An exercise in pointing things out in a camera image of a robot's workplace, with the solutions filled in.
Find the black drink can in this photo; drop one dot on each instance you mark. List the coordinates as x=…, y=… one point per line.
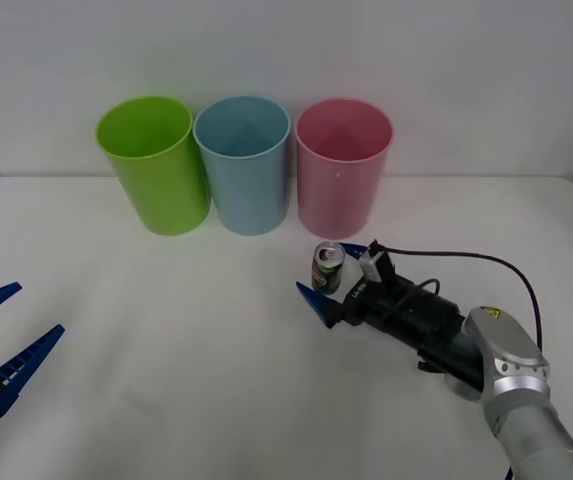
x=327, y=278

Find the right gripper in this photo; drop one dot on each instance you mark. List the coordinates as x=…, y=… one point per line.
x=373, y=305

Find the pink plastic bin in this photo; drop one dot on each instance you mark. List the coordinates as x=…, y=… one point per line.
x=336, y=200

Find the green plastic bin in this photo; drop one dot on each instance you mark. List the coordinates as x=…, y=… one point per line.
x=166, y=190

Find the pale blue plastic bin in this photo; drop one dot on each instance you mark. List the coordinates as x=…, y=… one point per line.
x=246, y=195

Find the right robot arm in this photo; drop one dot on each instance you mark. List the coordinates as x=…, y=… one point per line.
x=508, y=362

